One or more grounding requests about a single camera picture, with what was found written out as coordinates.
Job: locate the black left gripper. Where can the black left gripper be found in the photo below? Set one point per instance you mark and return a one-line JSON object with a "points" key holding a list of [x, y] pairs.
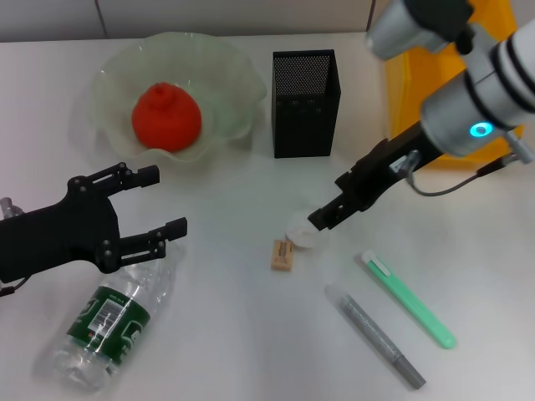
{"points": [[54, 238]]}

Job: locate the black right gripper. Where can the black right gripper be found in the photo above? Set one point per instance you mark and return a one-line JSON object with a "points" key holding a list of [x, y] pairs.
{"points": [[384, 167]]}

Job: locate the white paper ball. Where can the white paper ball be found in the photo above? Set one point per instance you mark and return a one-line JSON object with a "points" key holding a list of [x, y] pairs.
{"points": [[299, 236]]}

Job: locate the tan eraser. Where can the tan eraser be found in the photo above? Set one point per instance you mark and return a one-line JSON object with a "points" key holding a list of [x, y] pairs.
{"points": [[283, 255]]}

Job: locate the orange fruit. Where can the orange fruit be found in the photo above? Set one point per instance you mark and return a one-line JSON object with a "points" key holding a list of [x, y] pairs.
{"points": [[167, 117]]}

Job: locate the green pen with white cap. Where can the green pen with white cap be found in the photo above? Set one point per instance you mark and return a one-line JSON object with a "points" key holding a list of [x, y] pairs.
{"points": [[401, 292]]}

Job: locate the grey marker pen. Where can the grey marker pen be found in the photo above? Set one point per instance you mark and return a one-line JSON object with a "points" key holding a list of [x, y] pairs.
{"points": [[368, 330]]}

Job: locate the clear green-labelled water bottle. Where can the clear green-labelled water bottle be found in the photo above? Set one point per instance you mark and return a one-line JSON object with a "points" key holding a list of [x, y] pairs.
{"points": [[113, 321]]}

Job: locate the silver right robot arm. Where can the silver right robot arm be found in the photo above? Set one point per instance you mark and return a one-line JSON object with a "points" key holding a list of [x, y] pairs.
{"points": [[460, 113]]}

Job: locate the black mesh pen holder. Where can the black mesh pen holder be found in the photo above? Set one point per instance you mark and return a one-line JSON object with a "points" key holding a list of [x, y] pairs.
{"points": [[303, 129]]}

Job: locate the green glass fruit plate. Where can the green glass fruit plate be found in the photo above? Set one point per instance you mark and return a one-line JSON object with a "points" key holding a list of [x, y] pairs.
{"points": [[225, 83]]}

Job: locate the yellow plastic bin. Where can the yellow plastic bin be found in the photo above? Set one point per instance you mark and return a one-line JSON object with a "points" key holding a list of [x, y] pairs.
{"points": [[401, 104]]}

